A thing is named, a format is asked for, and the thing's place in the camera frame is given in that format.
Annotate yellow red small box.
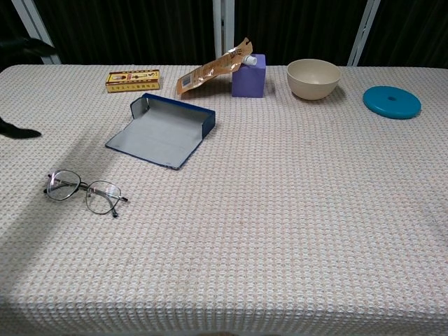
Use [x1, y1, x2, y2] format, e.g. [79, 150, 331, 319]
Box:
[105, 69, 161, 94]

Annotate black-rimmed eyeglasses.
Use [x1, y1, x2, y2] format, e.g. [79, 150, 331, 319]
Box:
[43, 169, 130, 219]

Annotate black pleated curtain panel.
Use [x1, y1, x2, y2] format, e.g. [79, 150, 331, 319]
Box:
[232, 0, 368, 67]
[360, 0, 448, 69]
[33, 0, 215, 67]
[0, 0, 45, 71]

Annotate beige bowl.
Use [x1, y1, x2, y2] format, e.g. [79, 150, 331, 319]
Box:
[286, 58, 342, 102]

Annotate purple cube block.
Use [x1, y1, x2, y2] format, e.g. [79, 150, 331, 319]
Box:
[231, 53, 267, 98]

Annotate white metal frame post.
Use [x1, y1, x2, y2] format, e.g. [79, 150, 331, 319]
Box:
[212, 0, 235, 59]
[11, 0, 62, 65]
[346, 0, 382, 67]

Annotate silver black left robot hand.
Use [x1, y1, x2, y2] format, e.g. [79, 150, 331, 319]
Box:
[0, 36, 57, 140]

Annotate brown spout pouch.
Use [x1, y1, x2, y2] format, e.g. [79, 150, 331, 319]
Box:
[176, 36, 258, 96]

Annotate teal round disc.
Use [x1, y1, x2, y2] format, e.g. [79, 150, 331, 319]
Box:
[362, 85, 422, 120]

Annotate beige waffle tablecloth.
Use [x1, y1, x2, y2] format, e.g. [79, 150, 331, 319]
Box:
[0, 64, 448, 336]

